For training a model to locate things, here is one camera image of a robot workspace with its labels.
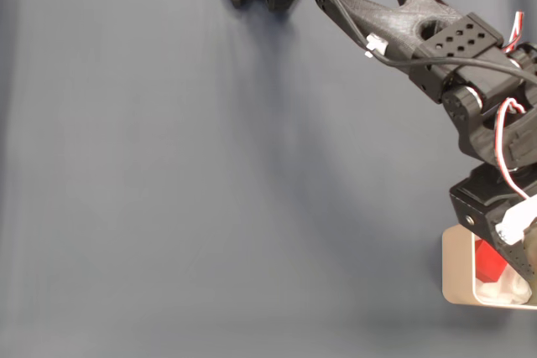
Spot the red cube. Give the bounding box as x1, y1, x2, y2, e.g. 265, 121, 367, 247
475, 239, 509, 284

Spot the beige rounded plastic box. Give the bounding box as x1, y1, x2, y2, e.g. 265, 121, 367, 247
441, 225, 537, 313

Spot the white crumpled tissue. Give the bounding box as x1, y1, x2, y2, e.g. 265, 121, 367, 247
477, 265, 533, 306

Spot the dark blue table mat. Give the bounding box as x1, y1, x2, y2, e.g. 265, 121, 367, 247
0, 0, 537, 358

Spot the white red camera cable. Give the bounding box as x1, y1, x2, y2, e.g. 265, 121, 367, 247
494, 96, 537, 246

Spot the black cable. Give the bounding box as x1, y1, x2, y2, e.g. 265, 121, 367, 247
289, 0, 537, 82

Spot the red white servo wire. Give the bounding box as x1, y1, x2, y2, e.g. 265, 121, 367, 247
503, 12, 526, 54

